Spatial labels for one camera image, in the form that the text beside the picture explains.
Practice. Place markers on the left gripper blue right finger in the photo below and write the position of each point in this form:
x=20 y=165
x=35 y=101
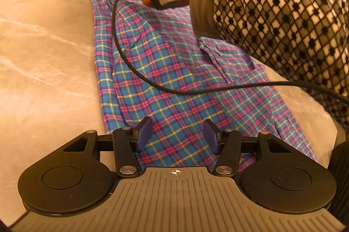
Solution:
x=213 y=136

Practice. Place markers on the blue pink plaid shirt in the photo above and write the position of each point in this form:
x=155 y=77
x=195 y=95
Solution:
x=150 y=63

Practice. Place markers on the right forearm patterned sleeve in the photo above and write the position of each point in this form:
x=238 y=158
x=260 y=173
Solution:
x=302 y=40

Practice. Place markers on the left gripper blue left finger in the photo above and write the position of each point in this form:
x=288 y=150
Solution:
x=141 y=134

